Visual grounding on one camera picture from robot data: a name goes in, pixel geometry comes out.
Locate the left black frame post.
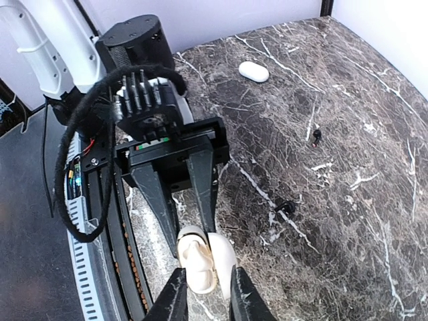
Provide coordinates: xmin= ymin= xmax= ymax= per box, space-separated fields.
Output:
xmin=320 ymin=0 xmax=334 ymax=17

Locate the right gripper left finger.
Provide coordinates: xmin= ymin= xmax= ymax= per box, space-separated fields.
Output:
xmin=143 ymin=267 xmax=189 ymax=321

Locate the white oval charging case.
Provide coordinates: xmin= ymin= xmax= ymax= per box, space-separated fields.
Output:
xmin=238 ymin=61 xmax=270 ymax=83

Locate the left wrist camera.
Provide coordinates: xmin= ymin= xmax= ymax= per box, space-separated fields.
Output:
xmin=113 ymin=70 xmax=194 ymax=144

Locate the white slotted cable duct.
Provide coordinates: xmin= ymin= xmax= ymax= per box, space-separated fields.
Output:
xmin=65 ymin=140 xmax=118 ymax=321

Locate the small white charging case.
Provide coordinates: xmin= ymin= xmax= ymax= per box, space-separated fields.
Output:
xmin=177 ymin=225 xmax=237 ymax=300

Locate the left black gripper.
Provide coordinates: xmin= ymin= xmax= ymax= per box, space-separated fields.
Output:
xmin=114 ymin=116 xmax=230 ymax=257

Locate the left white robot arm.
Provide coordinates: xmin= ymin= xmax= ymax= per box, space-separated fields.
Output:
xmin=1 ymin=1 xmax=233 ymax=261

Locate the black hook earbud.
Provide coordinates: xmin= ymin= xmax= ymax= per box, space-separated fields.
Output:
xmin=274 ymin=201 xmax=296 ymax=214

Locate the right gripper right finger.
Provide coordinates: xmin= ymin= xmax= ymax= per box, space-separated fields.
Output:
xmin=229 ymin=266 xmax=276 ymax=321

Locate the small black earbud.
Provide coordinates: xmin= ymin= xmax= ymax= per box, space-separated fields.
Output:
xmin=312 ymin=129 xmax=322 ymax=148

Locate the black front rail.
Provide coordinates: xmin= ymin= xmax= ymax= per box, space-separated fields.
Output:
xmin=82 ymin=132 xmax=152 ymax=320

